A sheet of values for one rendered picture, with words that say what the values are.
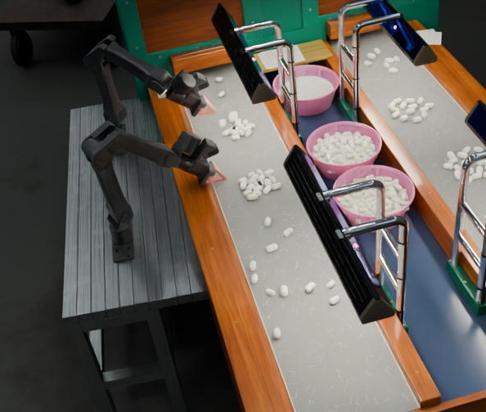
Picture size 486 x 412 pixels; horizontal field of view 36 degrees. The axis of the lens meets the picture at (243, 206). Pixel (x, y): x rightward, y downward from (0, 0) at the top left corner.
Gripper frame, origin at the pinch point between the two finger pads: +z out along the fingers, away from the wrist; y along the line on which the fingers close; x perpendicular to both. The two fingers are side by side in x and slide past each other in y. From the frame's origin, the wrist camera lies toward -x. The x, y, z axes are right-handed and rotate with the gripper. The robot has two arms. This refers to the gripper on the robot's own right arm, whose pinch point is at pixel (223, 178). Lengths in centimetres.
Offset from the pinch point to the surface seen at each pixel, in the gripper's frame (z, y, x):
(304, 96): 34, 41, -27
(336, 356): 10, -83, -6
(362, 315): -10, -98, -31
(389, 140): 45, -2, -40
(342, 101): 45, 35, -34
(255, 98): -9.4, -2.3, -32.2
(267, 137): 17.1, 19.5, -12.6
